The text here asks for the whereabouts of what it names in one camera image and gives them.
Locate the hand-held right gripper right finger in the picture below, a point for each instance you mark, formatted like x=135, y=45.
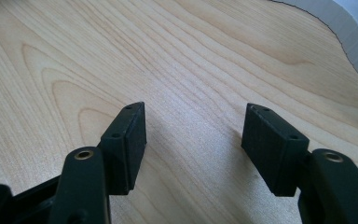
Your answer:
x=272, y=149

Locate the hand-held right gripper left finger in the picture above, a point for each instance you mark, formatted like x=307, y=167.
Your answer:
x=122, y=151

